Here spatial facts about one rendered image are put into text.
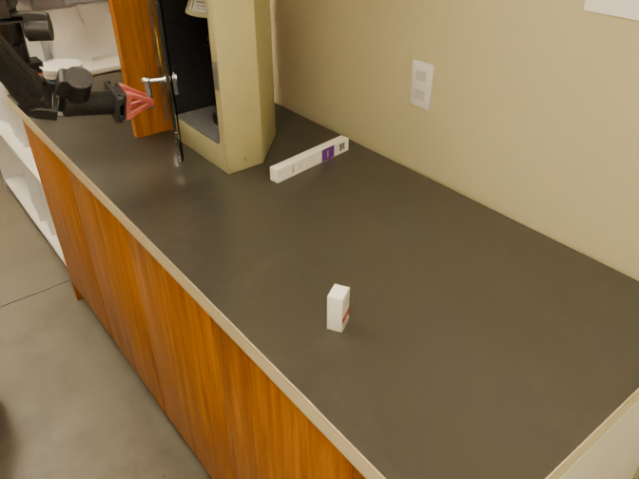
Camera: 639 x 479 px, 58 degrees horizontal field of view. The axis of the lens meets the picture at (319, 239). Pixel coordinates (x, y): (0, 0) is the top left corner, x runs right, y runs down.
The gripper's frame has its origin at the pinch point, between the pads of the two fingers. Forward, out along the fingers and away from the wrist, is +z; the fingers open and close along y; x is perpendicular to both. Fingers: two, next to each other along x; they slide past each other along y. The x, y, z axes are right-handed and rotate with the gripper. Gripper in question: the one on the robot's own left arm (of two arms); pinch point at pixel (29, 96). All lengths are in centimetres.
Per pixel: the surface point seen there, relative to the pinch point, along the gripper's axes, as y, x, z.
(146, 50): 31.5, -9.0, -8.9
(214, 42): 33, -45, -19
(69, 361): -8, 17, 110
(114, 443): -9, -30, 110
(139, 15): 30.9, -9.0, -18.4
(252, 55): 43, -46, -14
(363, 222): 45, -86, 15
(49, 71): 12.3, 22.6, 1.4
